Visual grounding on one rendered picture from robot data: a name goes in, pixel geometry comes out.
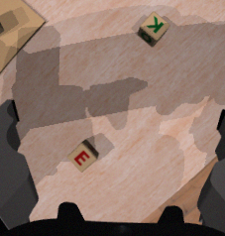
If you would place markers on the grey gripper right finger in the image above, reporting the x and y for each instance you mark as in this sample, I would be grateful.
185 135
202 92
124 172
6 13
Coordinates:
211 201

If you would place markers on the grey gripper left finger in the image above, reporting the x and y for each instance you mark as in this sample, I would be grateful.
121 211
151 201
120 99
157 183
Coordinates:
18 194

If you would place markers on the tan square mat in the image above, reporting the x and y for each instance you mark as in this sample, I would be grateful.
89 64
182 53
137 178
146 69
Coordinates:
20 23

